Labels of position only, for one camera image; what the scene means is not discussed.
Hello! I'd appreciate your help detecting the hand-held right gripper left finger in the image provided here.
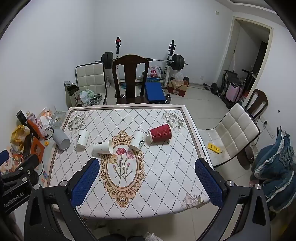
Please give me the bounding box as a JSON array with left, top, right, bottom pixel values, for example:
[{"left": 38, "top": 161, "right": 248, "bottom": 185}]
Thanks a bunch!
[{"left": 24, "top": 158, "right": 100, "bottom": 241}]

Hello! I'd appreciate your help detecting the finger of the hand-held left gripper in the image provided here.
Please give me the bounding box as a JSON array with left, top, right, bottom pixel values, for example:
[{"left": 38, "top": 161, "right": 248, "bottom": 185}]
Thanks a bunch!
[
  {"left": 1, "top": 154, "right": 39, "bottom": 180},
  {"left": 0, "top": 150, "right": 10, "bottom": 167}
]

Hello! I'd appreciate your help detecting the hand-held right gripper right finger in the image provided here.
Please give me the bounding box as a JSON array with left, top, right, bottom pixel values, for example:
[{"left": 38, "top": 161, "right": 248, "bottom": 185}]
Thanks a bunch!
[{"left": 195, "top": 158, "right": 271, "bottom": 241}]

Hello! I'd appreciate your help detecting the white printed paper cup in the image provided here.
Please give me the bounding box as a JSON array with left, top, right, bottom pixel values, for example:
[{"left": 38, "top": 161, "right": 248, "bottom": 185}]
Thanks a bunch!
[
  {"left": 129, "top": 130, "right": 148, "bottom": 151},
  {"left": 76, "top": 129, "right": 90, "bottom": 149},
  {"left": 92, "top": 140, "right": 114, "bottom": 154}
]

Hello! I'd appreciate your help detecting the grey cup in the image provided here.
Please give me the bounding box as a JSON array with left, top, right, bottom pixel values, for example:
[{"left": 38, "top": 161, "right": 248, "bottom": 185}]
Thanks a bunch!
[{"left": 52, "top": 129, "right": 71, "bottom": 151}]

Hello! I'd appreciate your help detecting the red ribbed paper cup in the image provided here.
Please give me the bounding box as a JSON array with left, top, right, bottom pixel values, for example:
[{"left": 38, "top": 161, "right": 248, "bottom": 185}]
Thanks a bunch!
[{"left": 148, "top": 123, "right": 172, "bottom": 143}]

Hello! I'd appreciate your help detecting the snack packet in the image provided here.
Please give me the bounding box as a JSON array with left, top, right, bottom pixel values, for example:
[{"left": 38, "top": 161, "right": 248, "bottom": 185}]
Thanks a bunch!
[{"left": 0, "top": 154, "right": 23, "bottom": 174}]

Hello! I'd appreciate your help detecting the orange box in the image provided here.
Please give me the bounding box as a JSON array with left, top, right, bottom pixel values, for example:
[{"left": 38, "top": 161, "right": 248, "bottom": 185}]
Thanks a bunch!
[{"left": 30, "top": 137, "right": 45, "bottom": 163}]

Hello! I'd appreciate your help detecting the yellow plastic bag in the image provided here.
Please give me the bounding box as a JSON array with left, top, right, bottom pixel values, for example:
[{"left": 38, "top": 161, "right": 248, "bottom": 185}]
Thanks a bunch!
[{"left": 10, "top": 125, "right": 30, "bottom": 151}]

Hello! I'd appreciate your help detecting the yellow tool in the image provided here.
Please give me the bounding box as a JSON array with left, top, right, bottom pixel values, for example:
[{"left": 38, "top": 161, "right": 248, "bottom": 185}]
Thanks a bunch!
[{"left": 207, "top": 143, "right": 222, "bottom": 154}]

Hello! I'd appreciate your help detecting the black orange tool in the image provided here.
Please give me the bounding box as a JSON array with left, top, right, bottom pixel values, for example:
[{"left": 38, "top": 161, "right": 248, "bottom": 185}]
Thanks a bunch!
[{"left": 16, "top": 110, "right": 47, "bottom": 139}]

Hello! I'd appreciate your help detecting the floral printed tablecloth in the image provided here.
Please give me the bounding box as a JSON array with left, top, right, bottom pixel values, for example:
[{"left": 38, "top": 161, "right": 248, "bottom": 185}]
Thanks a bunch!
[{"left": 47, "top": 103, "right": 214, "bottom": 219}]

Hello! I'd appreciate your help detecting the white crumpled tissue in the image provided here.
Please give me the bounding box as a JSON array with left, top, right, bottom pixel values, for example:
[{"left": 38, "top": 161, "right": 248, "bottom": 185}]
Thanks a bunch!
[{"left": 40, "top": 115, "right": 53, "bottom": 127}]

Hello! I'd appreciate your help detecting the glass ashtray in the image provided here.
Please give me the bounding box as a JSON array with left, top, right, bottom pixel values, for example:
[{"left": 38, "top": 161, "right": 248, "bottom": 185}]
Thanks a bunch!
[{"left": 50, "top": 111, "right": 67, "bottom": 127}]

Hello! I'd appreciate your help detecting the white padded chair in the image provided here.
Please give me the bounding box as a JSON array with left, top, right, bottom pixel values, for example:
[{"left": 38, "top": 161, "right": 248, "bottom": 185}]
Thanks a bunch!
[
  {"left": 75, "top": 62, "right": 108, "bottom": 107},
  {"left": 198, "top": 102, "right": 260, "bottom": 168}
]

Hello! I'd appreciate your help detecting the blue denim clothing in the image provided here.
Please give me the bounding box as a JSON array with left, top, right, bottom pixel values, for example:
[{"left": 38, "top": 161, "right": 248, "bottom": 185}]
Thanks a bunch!
[{"left": 251, "top": 130, "right": 296, "bottom": 212}]

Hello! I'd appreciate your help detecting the dark cloth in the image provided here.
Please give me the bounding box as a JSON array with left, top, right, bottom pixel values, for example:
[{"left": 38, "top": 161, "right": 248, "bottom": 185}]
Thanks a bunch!
[{"left": 99, "top": 234, "right": 144, "bottom": 241}]

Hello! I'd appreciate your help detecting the white lace cloth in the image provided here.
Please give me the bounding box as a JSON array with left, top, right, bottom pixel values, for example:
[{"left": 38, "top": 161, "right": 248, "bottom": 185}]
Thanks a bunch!
[{"left": 143, "top": 233, "right": 162, "bottom": 241}]

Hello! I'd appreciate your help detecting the white power strip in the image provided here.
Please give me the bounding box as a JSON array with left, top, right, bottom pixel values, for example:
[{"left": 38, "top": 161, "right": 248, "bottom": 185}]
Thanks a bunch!
[{"left": 260, "top": 117, "right": 274, "bottom": 137}]

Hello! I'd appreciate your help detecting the brown printed carton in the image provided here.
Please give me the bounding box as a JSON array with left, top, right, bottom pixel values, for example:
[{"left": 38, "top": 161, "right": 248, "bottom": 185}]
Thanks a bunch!
[{"left": 64, "top": 81, "right": 82, "bottom": 108}]

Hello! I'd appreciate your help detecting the green white plastic bag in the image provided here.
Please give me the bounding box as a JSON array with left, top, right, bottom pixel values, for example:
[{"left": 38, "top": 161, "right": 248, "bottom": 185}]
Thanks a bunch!
[{"left": 80, "top": 90, "right": 94, "bottom": 102}]

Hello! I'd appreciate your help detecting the pink suitcase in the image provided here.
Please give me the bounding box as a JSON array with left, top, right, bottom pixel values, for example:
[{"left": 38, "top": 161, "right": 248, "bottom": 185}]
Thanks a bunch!
[{"left": 225, "top": 83, "right": 242, "bottom": 102}]

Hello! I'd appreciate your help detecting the black dumbbell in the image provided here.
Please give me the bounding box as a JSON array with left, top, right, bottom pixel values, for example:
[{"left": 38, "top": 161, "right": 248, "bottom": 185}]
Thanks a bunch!
[{"left": 203, "top": 83, "right": 219, "bottom": 94}]

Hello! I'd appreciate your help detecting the dark wooden chair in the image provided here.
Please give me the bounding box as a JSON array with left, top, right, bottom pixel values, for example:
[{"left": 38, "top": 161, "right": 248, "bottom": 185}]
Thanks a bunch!
[
  {"left": 245, "top": 89, "right": 269, "bottom": 121},
  {"left": 112, "top": 54, "right": 151, "bottom": 105}
]

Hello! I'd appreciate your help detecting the cardboard box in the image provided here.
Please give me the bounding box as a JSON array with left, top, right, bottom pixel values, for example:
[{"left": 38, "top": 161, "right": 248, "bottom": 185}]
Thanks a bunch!
[{"left": 167, "top": 79, "right": 189, "bottom": 97}]

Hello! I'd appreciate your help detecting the blue bench pad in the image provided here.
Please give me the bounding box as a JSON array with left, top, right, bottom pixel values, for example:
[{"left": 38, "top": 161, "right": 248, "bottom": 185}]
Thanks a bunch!
[{"left": 144, "top": 82, "right": 167, "bottom": 103}]

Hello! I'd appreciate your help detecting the black folded cart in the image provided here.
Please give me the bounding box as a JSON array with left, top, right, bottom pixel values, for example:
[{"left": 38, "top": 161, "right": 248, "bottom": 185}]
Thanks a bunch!
[{"left": 222, "top": 70, "right": 241, "bottom": 93}]

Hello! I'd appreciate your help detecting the black scooter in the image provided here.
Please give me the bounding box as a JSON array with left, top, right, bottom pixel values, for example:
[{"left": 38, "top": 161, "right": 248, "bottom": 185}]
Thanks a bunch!
[{"left": 242, "top": 69, "right": 255, "bottom": 93}]

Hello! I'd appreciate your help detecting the printed shopping bag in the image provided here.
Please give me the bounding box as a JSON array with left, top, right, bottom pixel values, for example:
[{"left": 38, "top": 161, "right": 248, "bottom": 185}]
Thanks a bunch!
[{"left": 148, "top": 65, "right": 162, "bottom": 81}]

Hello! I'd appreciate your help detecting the black barbell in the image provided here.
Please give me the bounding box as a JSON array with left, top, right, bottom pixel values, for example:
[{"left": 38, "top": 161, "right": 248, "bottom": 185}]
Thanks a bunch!
[{"left": 101, "top": 52, "right": 188, "bottom": 70}]

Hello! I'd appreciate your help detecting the white barbell rack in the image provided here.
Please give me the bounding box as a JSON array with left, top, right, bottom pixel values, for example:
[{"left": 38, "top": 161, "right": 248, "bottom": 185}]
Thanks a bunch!
[{"left": 113, "top": 37, "right": 176, "bottom": 91}]

